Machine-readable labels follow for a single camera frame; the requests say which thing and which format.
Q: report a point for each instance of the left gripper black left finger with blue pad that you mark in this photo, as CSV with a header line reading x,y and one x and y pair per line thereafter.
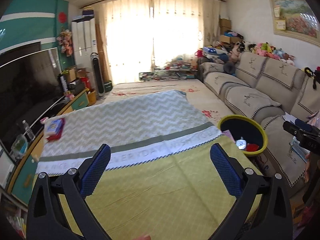
x,y
46,218

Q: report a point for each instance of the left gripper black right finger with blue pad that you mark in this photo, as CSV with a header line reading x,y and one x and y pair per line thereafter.
x,y
273,217

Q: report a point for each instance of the yellow-rimmed trash bin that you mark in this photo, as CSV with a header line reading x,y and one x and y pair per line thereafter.
x,y
241,126

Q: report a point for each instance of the green yellow tv cabinet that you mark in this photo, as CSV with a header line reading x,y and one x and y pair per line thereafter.
x,y
20,183

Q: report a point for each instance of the beige sofa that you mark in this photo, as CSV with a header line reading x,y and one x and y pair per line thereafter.
x,y
266,91

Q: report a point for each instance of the red snack wrapper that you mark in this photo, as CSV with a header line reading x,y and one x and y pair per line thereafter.
x,y
252,147

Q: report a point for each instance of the small clear jar green label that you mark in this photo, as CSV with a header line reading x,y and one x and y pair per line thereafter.
x,y
241,144

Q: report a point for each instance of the red flat box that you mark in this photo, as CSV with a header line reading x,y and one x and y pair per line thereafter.
x,y
58,136

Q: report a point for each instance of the clear water bottle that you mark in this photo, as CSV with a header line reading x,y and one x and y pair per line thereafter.
x,y
28,130

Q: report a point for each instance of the blue tissue pack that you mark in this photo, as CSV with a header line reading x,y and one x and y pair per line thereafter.
x,y
52,127

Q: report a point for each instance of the pile of plush toys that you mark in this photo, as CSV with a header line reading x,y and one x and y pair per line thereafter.
x,y
267,50

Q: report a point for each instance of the chevron patterned table runner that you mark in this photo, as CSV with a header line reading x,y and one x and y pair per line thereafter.
x,y
138,130

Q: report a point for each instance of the framed flower painting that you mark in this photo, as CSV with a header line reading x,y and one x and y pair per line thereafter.
x,y
295,19

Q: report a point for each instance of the large black television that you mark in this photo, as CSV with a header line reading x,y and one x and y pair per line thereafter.
x,y
29,88

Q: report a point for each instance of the white tower fan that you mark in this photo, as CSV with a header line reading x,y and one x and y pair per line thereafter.
x,y
99,83

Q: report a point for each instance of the white air conditioner cabinet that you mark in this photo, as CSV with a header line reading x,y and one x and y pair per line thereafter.
x,y
84,39

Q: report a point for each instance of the sheer window curtain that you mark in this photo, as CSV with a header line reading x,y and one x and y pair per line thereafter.
x,y
141,35

